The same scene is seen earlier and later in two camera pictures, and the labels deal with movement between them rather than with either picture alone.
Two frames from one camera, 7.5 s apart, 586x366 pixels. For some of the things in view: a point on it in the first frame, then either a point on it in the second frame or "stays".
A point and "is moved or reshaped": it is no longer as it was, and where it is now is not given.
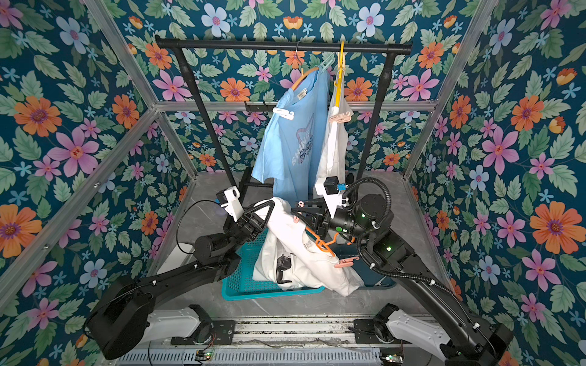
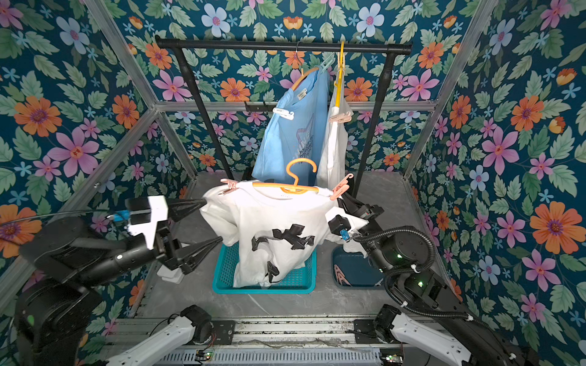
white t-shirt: (311, 264) is moved or reshaped
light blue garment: (289, 149) stays
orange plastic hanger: (323, 247) -> (291, 188)
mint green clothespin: (327, 60) stays
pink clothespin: (344, 117) stays
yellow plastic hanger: (341, 70) stays
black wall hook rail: (260, 107) stays
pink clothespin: (346, 262) -> (341, 187)
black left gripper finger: (251, 214) -> (188, 261)
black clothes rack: (178, 44) stays
